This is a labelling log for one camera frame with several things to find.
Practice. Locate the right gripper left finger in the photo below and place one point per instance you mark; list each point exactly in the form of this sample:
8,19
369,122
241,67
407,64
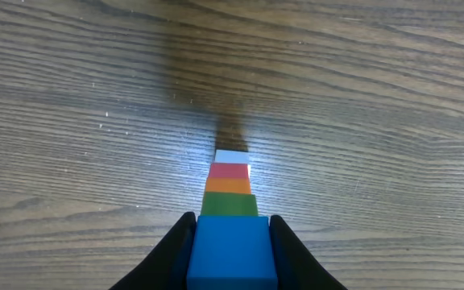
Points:
165,262

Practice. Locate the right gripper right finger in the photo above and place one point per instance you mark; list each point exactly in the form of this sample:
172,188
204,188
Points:
296,262

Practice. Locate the blue cube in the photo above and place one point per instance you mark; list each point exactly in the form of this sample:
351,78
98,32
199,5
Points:
232,253

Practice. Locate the green cube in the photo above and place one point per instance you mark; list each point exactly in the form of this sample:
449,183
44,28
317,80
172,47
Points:
229,204

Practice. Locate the orange cube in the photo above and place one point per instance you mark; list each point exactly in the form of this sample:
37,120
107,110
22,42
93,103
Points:
228,186

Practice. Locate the red cube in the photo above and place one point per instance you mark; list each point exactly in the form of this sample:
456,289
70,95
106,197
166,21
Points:
229,171

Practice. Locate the white cube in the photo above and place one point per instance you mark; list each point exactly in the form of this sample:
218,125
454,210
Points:
232,156

